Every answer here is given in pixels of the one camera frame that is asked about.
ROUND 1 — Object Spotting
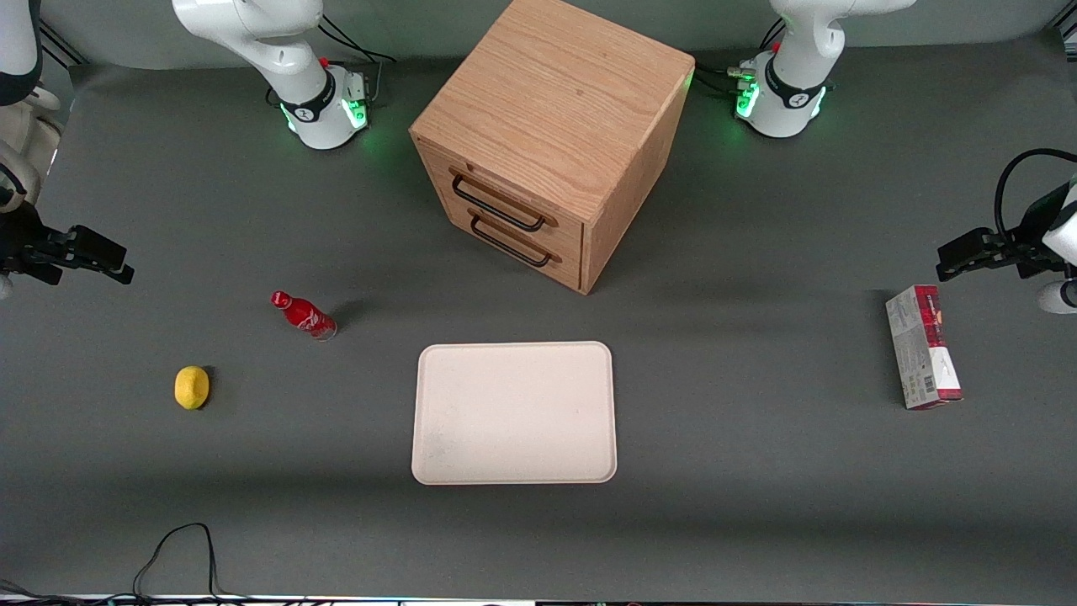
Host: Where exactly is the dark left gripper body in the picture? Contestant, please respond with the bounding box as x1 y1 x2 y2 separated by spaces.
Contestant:
1005 185 1071 279

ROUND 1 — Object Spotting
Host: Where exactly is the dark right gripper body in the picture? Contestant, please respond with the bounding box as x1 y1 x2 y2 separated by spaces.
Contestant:
0 202 78 285

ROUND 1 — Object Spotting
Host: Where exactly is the wooden drawer with long handle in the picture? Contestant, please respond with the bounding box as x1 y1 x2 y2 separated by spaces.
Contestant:
416 139 586 258

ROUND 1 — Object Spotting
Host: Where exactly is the long black drawer handle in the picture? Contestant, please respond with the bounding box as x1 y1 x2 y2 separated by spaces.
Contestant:
450 167 559 233

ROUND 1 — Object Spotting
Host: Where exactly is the oak wooden drawer cabinet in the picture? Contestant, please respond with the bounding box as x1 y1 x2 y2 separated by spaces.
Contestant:
410 0 696 295

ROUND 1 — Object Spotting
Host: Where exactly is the grey and red carton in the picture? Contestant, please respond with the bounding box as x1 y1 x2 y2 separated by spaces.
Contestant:
885 284 964 411

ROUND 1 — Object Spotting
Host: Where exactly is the yellow lemon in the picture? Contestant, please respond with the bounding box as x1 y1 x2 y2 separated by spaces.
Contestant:
174 365 210 411

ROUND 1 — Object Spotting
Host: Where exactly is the red cola bottle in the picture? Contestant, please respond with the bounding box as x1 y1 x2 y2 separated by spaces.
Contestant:
270 290 338 342

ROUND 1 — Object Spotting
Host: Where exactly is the beige plastic tray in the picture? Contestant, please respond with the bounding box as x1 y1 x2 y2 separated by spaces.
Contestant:
411 341 618 486

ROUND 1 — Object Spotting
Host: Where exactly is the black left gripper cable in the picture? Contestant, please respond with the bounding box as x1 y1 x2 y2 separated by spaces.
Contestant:
995 149 1077 241

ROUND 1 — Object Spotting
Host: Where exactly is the black cable on table edge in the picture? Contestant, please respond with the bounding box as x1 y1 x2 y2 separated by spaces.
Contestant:
0 523 253 606

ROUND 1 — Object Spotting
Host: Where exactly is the black left arm base cable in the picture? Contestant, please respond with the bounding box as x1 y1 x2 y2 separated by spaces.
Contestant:
694 17 788 98

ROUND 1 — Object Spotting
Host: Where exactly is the black arm base cable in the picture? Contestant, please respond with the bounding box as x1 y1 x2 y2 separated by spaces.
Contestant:
318 13 396 65
694 17 788 98

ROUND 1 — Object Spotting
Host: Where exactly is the black right arm base cable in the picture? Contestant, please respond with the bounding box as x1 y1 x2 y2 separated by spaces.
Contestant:
318 13 396 65

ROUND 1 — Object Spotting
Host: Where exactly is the short black drawer handle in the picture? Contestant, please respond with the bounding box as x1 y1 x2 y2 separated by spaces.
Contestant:
469 210 560 268

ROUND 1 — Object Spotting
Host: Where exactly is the wooden drawer with short handle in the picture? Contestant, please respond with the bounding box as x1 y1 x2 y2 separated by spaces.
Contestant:
433 189 586 292

